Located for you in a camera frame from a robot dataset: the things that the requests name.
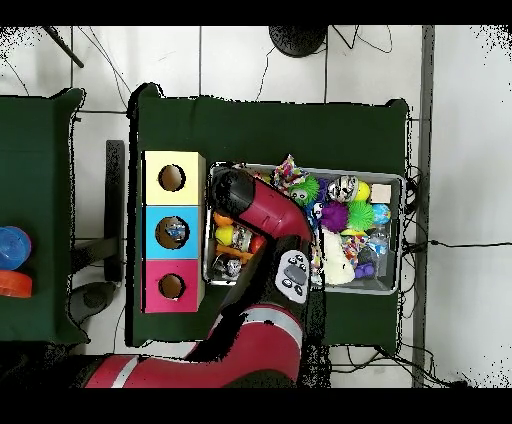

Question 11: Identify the clear plastic bottle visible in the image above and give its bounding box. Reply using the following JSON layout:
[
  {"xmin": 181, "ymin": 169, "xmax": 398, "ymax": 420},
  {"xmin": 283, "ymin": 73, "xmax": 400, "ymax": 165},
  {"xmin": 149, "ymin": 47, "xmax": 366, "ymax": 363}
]
[{"xmin": 160, "ymin": 218, "xmax": 189, "ymax": 246}]

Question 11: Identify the grey floor cable cover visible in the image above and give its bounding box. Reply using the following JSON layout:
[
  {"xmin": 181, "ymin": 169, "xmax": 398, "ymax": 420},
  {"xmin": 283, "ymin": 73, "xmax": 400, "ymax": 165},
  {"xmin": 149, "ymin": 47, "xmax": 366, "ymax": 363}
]
[{"xmin": 411, "ymin": 25, "xmax": 436, "ymax": 388}]

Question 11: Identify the cream waffle cloth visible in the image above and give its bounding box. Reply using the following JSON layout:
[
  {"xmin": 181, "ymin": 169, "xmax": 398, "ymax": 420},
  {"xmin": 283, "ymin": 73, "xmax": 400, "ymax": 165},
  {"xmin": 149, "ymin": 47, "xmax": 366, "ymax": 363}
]
[{"xmin": 320, "ymin": 228, "xmax": 356, "ymax": 287}]

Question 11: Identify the plain wooden block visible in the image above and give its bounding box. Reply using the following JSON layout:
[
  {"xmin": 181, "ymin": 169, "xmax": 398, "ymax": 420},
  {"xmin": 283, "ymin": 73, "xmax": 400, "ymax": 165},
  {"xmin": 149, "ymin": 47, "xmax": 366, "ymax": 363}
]
[{"xmin": 370, "ymin": 183, "xmax": 393, "ymax": 205}]

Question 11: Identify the wooden box with three holes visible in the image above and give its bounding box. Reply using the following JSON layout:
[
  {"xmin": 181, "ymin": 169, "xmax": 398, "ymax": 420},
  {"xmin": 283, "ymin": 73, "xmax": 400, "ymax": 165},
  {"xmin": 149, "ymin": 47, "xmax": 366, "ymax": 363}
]
[{"xmin": 141, "ymin": 150, "xmax": 208, "ymax": 314}]

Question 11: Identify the black tripod leg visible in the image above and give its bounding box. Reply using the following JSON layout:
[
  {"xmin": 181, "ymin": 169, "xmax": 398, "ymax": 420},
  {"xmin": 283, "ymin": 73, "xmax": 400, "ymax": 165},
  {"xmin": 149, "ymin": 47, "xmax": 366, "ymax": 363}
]
[{"xmin": 41, "ymin": 25, "xmax": 86, "ymax": 69}]

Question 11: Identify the dark green side tablecloth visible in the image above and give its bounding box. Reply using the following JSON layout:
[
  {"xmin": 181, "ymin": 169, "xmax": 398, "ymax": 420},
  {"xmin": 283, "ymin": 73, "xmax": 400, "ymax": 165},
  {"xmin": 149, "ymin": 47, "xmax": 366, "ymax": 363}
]
[{"xmin": 0, "ymin": 87, "xmax": 90, "ymax": 346}]

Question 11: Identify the red plastic cup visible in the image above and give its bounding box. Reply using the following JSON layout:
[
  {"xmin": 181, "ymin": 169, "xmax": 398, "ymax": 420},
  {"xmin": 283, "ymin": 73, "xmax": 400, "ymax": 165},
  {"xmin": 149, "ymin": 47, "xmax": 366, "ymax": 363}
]
[{"xmin": 0, "ymin": 270, "xmax": 34, "ymax": 300}]

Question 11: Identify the grey oval floor base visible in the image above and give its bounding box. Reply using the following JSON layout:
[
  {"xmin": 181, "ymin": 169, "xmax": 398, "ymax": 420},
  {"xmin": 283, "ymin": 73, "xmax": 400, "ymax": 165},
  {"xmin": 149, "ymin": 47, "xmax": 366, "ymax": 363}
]
[{"xmin": 65, "ymin": 280, "xmax": 118, "ymax": 326}]

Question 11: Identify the wire mesh bin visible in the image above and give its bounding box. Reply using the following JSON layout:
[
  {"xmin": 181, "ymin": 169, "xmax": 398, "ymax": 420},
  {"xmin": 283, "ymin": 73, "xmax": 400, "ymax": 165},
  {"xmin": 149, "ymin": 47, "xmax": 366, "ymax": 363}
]
[{"xmin": 202, "ymin": 160, "xmax": 405, "ymax": 296}]

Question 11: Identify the black floor cable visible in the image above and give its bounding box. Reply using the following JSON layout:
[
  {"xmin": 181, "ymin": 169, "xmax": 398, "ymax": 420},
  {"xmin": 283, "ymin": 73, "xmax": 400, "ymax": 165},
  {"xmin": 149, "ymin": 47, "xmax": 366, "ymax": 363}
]
[{"xmin": 427, "ymin": 238, "xmax": 512, "ymax": 249}]

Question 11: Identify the purple knobby rubber ball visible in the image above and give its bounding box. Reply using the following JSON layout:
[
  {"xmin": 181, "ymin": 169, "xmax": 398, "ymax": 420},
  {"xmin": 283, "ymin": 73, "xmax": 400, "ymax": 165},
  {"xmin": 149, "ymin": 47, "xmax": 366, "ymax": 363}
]
[{"xmin": 319, "ymin": 200, "xmax": 350, "ymax": 234}]

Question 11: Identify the blue globe ball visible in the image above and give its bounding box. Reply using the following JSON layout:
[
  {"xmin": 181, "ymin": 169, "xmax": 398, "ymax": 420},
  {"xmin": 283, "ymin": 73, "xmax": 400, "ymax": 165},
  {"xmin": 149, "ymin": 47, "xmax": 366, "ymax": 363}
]
[{"xmin": 371, "ymin": 203, "xmax": 392, "ymax": 226}]

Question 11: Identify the green spiky rubber ball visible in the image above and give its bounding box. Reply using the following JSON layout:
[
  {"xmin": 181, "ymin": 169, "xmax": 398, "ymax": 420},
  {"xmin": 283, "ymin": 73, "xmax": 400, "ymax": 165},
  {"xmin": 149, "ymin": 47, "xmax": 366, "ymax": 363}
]
[{"xmin": 345, "ymin": 199, "xmax": 376, "ymax": 232}]

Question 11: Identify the black upright panel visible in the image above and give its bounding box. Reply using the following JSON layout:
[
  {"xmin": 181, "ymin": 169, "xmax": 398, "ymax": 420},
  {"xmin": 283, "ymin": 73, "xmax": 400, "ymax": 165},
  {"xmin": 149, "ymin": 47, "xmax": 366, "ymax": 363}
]
[{"xmin": 104, "ymin": 139, "xmax": 126, "ymax": 283}]

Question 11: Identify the blue plastic cup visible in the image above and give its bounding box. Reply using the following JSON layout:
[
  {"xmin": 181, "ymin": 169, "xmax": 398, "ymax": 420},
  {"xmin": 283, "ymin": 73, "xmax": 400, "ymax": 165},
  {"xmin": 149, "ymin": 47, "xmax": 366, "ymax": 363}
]
[{"xmin": 0, "ymin": 225, "xmax": 33, "ymax": 272}]

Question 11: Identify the black round stand base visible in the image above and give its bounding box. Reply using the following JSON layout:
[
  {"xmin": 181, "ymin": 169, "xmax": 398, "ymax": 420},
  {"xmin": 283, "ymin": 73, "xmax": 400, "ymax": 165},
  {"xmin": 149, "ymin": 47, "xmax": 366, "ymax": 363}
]
[{"xmin": 268, "ymin": 25, "xmax": 329, "ymax": 59}]

